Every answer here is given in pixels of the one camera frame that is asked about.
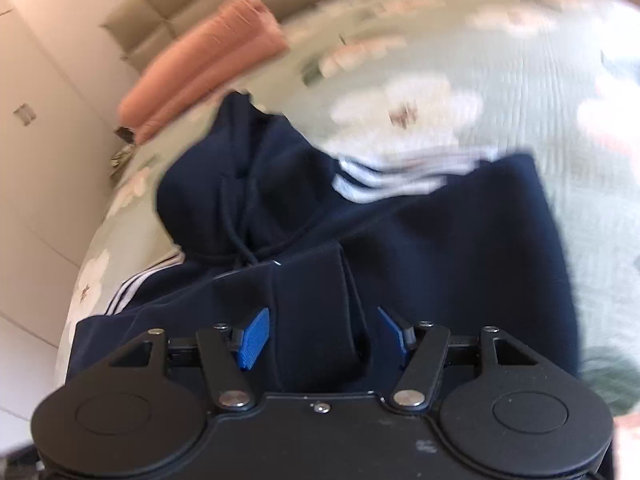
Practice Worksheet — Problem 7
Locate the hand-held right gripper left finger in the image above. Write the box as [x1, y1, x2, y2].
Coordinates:
[108, 307, 271, 409]

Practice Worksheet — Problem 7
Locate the floral green bedspread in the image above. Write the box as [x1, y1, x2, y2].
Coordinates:
[54, 0, 640, 421]

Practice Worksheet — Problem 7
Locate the navy blue striped hoodie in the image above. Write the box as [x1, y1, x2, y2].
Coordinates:
[66, 91, 585, 394]

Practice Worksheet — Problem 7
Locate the white wardrobe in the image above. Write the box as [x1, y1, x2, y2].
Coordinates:
[0, 0, 151, 451]

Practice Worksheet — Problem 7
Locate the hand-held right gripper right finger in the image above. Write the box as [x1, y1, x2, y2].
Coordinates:
[377, 306, 542, 410]

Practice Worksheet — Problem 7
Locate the folded pink blanket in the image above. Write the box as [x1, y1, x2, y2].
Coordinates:
[118, 0, 291, 144]

